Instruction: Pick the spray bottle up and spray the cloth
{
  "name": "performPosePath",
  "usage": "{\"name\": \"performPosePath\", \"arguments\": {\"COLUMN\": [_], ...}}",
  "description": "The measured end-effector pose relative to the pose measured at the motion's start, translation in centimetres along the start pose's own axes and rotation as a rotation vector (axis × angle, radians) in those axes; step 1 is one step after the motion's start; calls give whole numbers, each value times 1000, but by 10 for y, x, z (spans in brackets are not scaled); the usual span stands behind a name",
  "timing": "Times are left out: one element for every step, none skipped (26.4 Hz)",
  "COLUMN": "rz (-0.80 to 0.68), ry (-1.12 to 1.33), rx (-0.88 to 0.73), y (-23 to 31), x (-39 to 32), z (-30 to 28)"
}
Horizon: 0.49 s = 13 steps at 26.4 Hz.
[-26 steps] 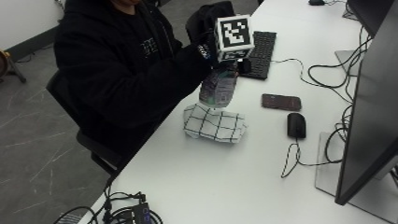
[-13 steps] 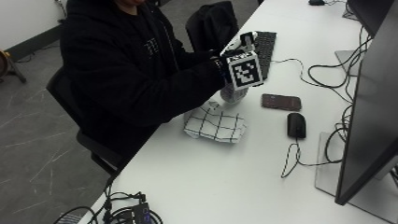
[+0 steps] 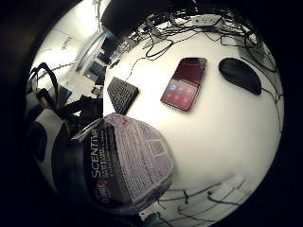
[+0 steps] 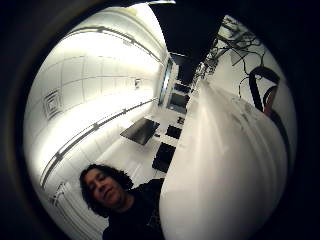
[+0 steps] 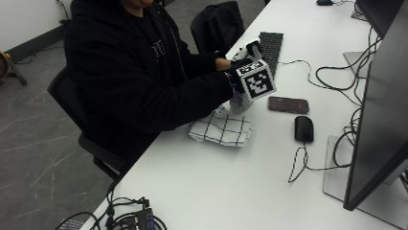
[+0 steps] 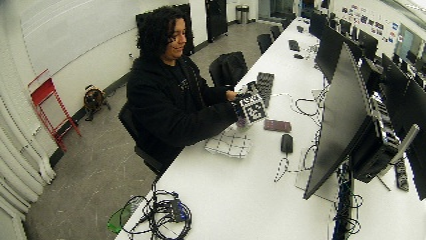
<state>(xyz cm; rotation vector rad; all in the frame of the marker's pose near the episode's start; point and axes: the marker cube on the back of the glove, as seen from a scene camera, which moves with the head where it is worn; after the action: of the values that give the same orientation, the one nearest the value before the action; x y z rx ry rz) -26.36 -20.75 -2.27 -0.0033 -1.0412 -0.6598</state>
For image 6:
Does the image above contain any small purple object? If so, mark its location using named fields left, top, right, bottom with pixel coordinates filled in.
left=234, top=116, right=250, bottom=129

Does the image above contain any white marker cube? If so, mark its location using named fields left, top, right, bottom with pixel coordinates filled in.
left=238, top=93, right=269, bottom=126

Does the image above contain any black office chair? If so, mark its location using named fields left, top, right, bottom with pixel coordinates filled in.
left=269, top=25, right=284, bottom=42
left=256, top=33, right=274, bottom=55
left=208, top=51, right=250, bottom=89
left=117, top=102, right=166, bottom=177

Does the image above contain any maroon wallet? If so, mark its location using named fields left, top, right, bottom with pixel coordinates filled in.
left=262, top=118, right=293, bottom=133

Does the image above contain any white checked cloth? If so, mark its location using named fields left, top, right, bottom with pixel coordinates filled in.
left=204, top=124, right=253, bottom=159

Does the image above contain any black computer mouse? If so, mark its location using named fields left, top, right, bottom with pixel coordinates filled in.
left=280, top=133, right=296, bottom=155

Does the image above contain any the person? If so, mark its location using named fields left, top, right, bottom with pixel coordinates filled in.
left=125, top=5, right=244, bottom=175

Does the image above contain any black cabinet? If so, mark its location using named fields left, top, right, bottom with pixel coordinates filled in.
left=204, top=0, right=229, bottom=43

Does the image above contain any large black monitor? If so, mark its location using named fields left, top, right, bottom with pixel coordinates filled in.
left=302, top=42, right=378, bottom=201

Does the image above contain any silver trash can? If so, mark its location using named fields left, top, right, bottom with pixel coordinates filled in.
left=234, top=4, right=250, bottom=25

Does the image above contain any brown black backpack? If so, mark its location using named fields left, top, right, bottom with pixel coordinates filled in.
left=83, top=84, right=112, bottom=122

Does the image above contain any black desktop computer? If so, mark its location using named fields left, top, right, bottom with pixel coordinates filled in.
left=351, top=96, right=401, bottom=184

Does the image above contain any silver monitor stand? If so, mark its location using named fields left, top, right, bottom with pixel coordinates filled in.
left=389, top=123, right=421, bottom=167

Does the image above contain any red step ladder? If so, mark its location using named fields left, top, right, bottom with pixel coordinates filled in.
left=27, top=69, right=84, bottom=153

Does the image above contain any black power strip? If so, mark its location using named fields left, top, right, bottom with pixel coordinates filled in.
left=393, top=159, right=410, bottom=193

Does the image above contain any green translucent object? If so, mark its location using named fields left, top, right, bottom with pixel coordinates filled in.
left=107, top=202, right=140, bottom=235

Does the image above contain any black cable loop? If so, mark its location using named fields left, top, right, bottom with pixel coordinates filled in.
left=294, top=97, right=322, bottom=118

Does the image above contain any black white braided cable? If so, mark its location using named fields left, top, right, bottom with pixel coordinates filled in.
left=273, top=155, right=293, bottom=183

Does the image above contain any bundle of black cables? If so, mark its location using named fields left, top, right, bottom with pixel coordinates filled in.
left=121, top=179, right=194, bottom=240

